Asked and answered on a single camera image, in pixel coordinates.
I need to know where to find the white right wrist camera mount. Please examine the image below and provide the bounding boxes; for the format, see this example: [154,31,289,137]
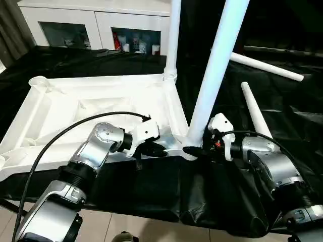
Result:
[207,112,236,162]

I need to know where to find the white plastic table leg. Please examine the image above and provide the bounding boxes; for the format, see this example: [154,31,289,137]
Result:
[230,52,305,83]
[240,81,275,141]
[162,0,183,82]
[183,0,251,149]

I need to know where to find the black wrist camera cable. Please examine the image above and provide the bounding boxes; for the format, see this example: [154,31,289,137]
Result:
[13,111,152,236]
[217,129,312,189]

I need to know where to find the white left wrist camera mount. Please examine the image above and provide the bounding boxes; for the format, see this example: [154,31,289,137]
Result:
[124,117,160,159]

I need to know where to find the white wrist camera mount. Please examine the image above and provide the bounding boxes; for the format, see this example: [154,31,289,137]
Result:
[124,117,160,159]
[207,112,236,162]

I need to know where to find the red package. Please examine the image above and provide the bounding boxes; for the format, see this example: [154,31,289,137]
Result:
[113,32,123,51]

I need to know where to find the white glass-door cabinet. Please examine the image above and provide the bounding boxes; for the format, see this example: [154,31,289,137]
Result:
[19,0,175,56]

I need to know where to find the dark metal rail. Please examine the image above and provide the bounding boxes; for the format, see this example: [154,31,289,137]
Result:
[243,44,323,55]

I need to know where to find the black work mat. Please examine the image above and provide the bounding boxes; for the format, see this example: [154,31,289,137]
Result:
[0,45,323,234]

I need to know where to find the black left wrist camera cable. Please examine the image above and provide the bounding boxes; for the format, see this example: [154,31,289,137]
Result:
[13,111,152,236]

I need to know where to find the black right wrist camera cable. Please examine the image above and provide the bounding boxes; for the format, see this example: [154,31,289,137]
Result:
[217,129,312,189]

